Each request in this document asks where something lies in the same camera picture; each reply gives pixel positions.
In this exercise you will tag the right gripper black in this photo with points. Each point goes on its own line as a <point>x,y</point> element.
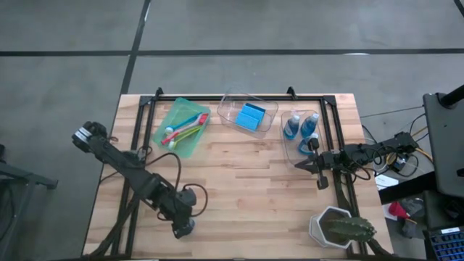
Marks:
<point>328,160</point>

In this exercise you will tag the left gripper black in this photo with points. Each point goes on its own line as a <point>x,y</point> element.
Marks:
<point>183,206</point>

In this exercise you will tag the blue dish soap bottle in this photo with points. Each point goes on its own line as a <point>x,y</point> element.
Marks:
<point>291,128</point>
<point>194,224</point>
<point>309,127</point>
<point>304,146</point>

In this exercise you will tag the blue dish brush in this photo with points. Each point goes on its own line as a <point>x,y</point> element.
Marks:
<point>185,122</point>

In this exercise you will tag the red dish brush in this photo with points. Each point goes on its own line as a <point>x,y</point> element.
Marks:
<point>204,118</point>

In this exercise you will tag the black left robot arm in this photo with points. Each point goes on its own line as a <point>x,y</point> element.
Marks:
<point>134,174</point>

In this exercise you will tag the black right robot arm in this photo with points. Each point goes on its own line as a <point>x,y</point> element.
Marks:
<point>362,152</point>

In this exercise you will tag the narrow clear plastic bin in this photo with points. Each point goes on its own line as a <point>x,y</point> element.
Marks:
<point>290,156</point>

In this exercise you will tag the white hexagonal plant pot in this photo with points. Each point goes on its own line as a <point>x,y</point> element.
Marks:
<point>316,226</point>

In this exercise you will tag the white paper sheet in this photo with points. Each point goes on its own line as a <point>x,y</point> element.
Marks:
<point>384,180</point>

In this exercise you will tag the green cactus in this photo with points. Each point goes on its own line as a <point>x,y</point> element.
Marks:
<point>353,229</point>

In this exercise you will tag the wide clear plastic bin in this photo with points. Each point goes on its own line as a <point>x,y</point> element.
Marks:
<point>228,119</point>

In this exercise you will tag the green translucent plastic tray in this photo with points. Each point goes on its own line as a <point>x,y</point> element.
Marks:
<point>181,108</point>

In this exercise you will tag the red plastic object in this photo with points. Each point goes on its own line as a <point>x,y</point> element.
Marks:
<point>398,210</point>

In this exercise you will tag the grey fabric item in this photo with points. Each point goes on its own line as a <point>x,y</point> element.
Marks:
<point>413,208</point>

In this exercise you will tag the laptop with backlit keyboard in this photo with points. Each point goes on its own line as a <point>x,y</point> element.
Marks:
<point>447,246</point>

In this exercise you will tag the black aluminium table frame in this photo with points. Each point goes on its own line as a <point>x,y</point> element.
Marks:
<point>235,98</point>

